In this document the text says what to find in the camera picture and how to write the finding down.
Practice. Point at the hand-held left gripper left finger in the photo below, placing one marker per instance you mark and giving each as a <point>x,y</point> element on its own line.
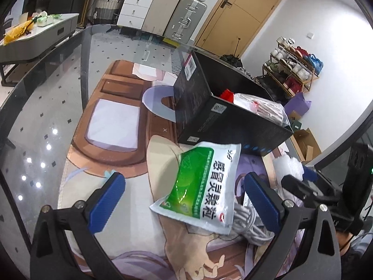
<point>107,201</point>

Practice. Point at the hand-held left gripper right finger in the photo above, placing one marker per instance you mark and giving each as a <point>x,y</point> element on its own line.
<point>262,201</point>

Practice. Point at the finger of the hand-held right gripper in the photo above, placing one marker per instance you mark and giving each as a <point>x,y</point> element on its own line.
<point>297,186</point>
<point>310,173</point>

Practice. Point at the white plush toy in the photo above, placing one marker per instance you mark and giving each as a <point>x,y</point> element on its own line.
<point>287,166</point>

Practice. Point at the green and white medicine packet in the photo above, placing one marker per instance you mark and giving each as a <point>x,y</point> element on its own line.
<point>201,186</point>

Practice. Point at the black cardboard box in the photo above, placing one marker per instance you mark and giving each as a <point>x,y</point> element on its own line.
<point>233,122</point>

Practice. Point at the person's right hand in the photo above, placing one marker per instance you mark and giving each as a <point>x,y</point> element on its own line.
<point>346,239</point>

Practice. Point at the open cardboard box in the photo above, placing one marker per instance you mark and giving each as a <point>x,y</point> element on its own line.
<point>306,145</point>

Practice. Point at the green boxes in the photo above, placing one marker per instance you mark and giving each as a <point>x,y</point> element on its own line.
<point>295,121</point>

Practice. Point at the purple bag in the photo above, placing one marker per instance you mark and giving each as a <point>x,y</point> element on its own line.
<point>297,105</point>

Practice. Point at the printed desk mat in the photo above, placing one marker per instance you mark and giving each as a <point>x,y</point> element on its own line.
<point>116,122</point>

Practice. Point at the wooden shoe rack with shoes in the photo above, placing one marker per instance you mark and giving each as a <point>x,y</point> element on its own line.
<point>294,67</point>

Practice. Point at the dark folded umbrella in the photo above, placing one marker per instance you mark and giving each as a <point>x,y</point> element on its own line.
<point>231,59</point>

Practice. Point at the grey coffee table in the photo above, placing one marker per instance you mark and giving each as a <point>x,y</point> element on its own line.
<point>43,40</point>

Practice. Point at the tan wooden door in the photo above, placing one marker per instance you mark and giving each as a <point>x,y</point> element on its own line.
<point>247,11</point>

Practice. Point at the green and white packages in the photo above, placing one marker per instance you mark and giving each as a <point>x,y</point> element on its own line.
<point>46,19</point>

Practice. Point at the yellow plastic bag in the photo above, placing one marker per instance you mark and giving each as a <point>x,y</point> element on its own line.
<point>16,32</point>

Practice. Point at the wicker basket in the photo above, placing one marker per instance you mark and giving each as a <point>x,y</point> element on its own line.
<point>106,7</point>

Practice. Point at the white dresser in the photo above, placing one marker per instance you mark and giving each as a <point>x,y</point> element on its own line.
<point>131,5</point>

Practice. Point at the silver suitcase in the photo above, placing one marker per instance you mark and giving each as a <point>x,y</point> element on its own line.
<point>186,17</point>

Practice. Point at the beige suitcase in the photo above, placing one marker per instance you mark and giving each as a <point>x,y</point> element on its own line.
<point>161,8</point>

